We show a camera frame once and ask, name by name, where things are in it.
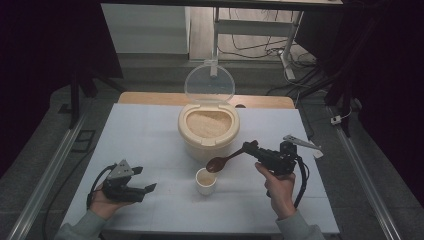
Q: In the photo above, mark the white-legged desk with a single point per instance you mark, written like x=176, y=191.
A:
x=253, y=27

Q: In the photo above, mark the white cup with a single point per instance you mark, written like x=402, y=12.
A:
x=206, y=188

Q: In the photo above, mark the beige rice container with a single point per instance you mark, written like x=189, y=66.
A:
x=206, y=148

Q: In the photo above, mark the clear round container lid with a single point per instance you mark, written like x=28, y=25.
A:
x=209, y=83

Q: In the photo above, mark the brown wooden spoon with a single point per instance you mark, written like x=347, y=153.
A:
x=215, y=164

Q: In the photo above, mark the white paper tag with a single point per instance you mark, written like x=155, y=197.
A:
x=318, y=154

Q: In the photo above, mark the white table mat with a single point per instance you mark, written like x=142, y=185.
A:
x=150, y=140

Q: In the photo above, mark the small white box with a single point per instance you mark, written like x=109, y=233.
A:
x=336, y=120

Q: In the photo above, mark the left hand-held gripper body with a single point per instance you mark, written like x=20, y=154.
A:
x=121, y=193

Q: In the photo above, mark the person's right hand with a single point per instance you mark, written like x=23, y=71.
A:
x=280, y=193

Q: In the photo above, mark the person's left hand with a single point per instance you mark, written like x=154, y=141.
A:
x=105, y=206

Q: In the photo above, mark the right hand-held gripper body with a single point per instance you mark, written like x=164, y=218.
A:
x=276, y=160

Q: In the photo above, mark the rice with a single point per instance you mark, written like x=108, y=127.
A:
x=208, y=124

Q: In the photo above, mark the wooden table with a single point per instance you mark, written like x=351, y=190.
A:
x=150, y=98

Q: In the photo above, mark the metal floor rail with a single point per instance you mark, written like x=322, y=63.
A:
x=50, y=176
x=363, y=180

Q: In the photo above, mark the white panel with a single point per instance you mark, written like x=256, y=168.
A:
x=143, y=30

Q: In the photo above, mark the black metal stand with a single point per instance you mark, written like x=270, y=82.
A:
x=75, y=100
x=345, y=100

